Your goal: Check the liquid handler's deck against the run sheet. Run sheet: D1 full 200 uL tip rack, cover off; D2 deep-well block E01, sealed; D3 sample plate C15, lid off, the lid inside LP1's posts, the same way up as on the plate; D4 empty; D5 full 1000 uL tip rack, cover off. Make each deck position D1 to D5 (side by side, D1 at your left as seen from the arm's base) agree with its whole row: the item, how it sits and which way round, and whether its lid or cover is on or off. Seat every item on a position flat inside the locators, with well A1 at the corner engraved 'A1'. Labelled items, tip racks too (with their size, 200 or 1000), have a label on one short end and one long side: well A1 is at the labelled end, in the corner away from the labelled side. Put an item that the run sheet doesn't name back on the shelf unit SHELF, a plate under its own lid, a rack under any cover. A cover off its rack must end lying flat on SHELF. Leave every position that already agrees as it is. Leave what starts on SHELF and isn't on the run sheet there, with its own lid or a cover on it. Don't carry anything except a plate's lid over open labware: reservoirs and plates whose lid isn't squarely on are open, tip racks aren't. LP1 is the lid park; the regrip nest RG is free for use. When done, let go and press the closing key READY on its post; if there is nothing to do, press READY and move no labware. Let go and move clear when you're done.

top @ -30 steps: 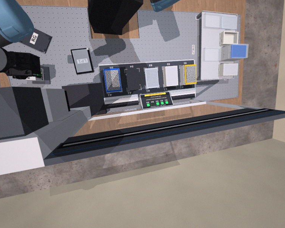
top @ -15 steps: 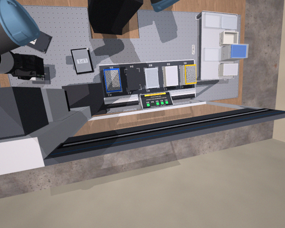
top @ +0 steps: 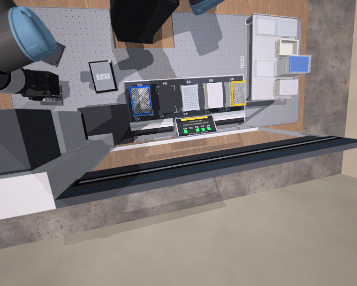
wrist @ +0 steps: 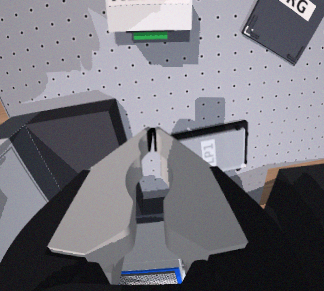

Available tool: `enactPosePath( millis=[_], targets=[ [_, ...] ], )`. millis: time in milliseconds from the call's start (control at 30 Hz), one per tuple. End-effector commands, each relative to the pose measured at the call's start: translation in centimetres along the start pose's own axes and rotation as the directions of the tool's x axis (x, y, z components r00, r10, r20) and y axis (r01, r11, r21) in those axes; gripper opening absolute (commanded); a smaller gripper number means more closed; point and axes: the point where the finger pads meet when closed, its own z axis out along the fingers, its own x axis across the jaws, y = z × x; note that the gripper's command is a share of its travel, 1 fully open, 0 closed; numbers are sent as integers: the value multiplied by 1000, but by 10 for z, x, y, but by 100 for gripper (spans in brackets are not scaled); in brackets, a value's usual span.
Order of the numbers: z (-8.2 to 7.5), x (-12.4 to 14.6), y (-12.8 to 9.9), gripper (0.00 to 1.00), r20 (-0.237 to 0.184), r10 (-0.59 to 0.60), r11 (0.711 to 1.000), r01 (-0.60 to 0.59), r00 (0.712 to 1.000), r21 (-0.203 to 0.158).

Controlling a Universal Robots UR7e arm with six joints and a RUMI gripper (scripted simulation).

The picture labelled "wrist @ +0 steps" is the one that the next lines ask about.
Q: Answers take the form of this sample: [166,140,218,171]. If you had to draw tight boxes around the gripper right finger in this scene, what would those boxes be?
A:
[153,126,310,291]

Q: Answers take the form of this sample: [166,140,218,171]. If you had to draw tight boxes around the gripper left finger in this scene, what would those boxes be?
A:
[0,127,153,291]

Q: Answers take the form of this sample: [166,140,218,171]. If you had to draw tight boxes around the black rectangular frame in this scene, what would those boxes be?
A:
[171,120,248,168]

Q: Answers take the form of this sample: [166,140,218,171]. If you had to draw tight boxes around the white ready key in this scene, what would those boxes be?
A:
[106,0,192,44]

